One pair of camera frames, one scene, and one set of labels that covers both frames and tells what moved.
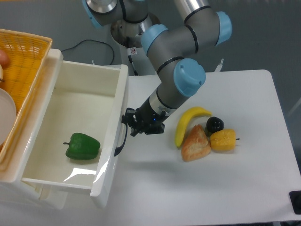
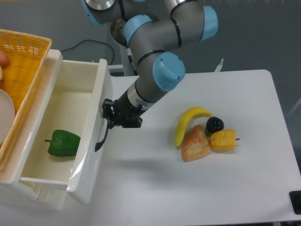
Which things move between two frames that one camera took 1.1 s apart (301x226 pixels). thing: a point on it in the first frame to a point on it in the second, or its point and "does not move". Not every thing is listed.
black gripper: [148, 121] to [125, 114]
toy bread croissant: [196, 145] does not move
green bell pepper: [82, 147] to [63, 143]
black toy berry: [214, 124] does not move
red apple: [4, 60] does not move
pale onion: [1, 72] does not move
